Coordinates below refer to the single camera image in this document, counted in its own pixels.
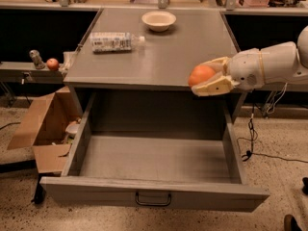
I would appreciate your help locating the brown cardboard box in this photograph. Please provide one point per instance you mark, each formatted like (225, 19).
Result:
(44, 130)

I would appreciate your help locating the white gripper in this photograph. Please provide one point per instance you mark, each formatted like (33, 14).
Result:
(245, 68)

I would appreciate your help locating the clear plastic water bottle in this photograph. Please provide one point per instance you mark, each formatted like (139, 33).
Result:
(114, 41)

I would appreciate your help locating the grey open drawer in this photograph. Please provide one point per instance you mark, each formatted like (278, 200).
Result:
(198, 164)

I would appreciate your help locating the small red apple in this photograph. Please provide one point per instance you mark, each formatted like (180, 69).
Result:
(53, 64)

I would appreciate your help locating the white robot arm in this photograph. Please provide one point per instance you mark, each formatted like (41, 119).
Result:
(285, 62)

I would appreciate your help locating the small grey figurine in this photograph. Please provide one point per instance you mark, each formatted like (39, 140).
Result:
(37, 60)

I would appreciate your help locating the orange fruit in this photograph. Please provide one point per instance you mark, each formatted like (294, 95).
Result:
(199, 74)

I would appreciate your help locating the black drawer handle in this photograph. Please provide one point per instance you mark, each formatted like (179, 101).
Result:
(153, 199)

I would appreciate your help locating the grey cabinet counter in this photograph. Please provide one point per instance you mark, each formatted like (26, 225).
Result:
(149, 85)

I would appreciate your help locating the white bowl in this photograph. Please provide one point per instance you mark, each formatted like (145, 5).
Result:
(158, 21)

